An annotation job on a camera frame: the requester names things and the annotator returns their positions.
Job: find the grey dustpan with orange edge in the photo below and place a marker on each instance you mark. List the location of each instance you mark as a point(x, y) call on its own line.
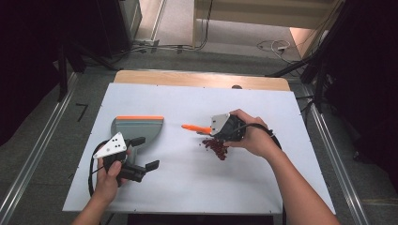
point(140, 128)

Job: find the pile of red beans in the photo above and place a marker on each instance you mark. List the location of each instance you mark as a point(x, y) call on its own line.
point(219, 150)

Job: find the beige furniture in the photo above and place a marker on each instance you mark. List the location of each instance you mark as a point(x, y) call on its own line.
point(250, 12)

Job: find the black metal stand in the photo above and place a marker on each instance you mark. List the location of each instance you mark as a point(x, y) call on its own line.
point(62, 78)
point(319, 87)

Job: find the aluminium floor rail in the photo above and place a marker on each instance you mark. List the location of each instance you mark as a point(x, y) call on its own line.
point(331, 156)
point(40, 146)

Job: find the person's right hand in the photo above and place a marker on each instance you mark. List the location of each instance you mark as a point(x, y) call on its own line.
point(256, 140)

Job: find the dark cabinet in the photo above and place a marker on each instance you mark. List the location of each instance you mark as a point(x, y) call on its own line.
point(131, 15)

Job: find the white board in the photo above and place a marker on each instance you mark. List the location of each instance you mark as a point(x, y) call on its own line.
point(187, 187)

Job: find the dark curtain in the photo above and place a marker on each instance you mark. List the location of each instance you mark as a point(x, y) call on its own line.
point(369, 78)
point(31, 62)

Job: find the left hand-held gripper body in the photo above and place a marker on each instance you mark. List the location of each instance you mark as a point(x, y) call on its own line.
point(112, 146)

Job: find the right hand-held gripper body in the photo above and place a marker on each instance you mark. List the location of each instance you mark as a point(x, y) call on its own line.
point(220, 123)

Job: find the person's left hand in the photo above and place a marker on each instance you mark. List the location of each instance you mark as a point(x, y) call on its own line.
point(106, 184)

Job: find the wooden table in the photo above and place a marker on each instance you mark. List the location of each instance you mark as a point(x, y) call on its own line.
point(187, 79)

